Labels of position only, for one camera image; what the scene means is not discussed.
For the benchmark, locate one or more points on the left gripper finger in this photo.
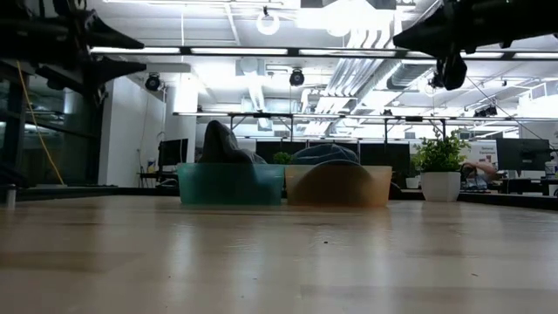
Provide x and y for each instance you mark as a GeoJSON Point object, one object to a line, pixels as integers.
{"type": "Point", "coordinates": [104, 37]}
{"type": "Point", "coordinates": [109, 70]}

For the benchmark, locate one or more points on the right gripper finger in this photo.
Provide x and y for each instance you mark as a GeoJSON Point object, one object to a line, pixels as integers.
{"type": "Point", "coordinates": [429, 37]}
{"type": "Point", "coordinates": [452, 72]}

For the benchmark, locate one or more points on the grey bucket hat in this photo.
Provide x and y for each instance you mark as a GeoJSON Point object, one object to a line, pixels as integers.
{"type": "Point", "coordinates": [222, 144]}

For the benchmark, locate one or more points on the black round ceiling fixture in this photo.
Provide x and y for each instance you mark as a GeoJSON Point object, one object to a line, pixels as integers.
{"type": "Point", "coordinates": [152, 82]}
{"type": "Point", "coordinates": [297, 77]}

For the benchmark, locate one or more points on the person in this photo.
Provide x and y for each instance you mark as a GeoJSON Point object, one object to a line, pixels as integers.
{"type": "Point", "coordinates": [479, 168]}

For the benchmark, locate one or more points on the black computer monitor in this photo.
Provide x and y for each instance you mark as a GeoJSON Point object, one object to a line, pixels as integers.
{"type": "Point", "coordinates": [523, 154]}
{"type": "Point", "coordinates": [173, 152]}

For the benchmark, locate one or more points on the small yellow white bottle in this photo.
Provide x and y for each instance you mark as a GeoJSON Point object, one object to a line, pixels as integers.
{"type": "Point", "coordinates": [151, 166]}

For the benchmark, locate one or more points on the black background screen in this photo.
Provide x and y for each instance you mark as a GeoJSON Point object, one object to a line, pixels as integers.
{"type": "Point", "coordinates": [383, 152]}
{"type": "Point", "coordinates": [266, 152]}

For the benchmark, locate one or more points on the small plant in white pot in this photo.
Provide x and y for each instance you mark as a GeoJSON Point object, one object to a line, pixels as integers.
{"type": "Point", "coordinates": [440, 187]}

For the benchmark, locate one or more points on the tiny plant in white pot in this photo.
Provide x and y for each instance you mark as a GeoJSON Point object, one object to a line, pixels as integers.
{"type": "Point", "coordinates": [413, 182]}

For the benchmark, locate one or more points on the small white cylinder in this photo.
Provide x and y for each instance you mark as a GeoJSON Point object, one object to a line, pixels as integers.
{"type": "Point", "coordinates": [10, 196]}

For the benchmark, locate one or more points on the green translucent plastic bin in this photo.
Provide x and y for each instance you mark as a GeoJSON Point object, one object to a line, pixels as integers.
{"type": "Point", "coordinates": [226, 187]}

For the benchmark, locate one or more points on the small green background plant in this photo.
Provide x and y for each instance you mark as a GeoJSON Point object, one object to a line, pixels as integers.
{"type": "Point", "coordinates": [282, 158]}

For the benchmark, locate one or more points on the orange translucent plastic bin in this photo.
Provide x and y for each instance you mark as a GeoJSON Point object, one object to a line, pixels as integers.
{"type": "Point", "coordinates": [296, 192]}

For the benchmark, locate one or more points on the white wall sign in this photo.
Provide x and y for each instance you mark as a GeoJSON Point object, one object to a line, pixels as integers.
{"type": "Point", "coordinates": [485, 150]}

